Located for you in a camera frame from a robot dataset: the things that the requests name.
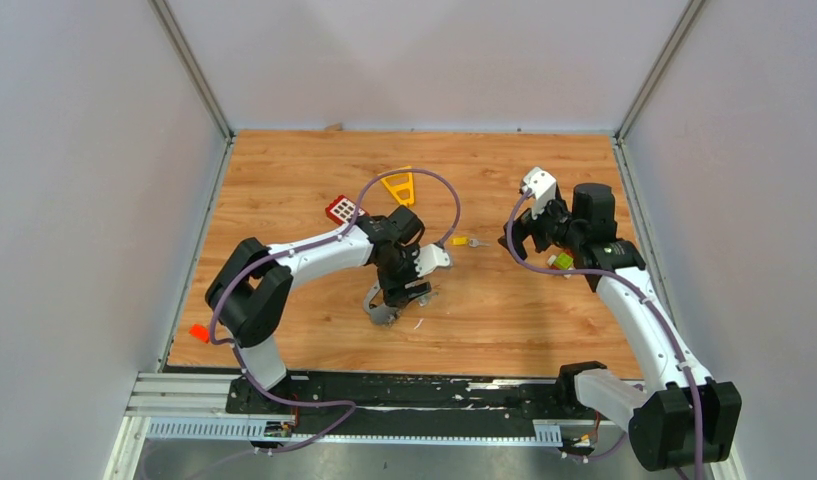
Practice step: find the yellow triangular plastic piece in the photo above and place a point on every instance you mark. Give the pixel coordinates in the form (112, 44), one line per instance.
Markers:
(400, 185)

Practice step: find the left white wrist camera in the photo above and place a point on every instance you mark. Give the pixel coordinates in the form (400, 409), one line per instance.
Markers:
(430, 258)

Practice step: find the green red toy brick vehicle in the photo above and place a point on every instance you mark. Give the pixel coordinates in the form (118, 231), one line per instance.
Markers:
(561, 261)

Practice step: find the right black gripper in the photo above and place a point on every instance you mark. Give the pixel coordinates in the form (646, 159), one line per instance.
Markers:
(529, 225)

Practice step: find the red block with white grid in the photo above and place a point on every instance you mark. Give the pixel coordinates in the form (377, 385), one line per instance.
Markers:
(341, 210)

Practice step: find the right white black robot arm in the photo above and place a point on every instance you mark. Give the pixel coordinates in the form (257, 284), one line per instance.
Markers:
(683, 416)

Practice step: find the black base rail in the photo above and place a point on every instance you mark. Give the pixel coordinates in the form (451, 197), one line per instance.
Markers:
(403, 405)

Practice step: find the red brick at table edge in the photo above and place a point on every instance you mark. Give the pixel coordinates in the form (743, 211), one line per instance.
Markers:
(200, 332)

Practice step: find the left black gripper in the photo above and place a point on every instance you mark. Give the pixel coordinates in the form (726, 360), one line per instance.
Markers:
(396, 296)

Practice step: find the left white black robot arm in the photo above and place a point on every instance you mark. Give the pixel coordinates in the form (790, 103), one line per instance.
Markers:
(249, 294)

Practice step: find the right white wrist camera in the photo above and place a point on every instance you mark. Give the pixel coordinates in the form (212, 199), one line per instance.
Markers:
(541, 186)

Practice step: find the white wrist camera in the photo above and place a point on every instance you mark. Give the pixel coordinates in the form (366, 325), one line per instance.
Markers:
(430, 258)
(541, 186)

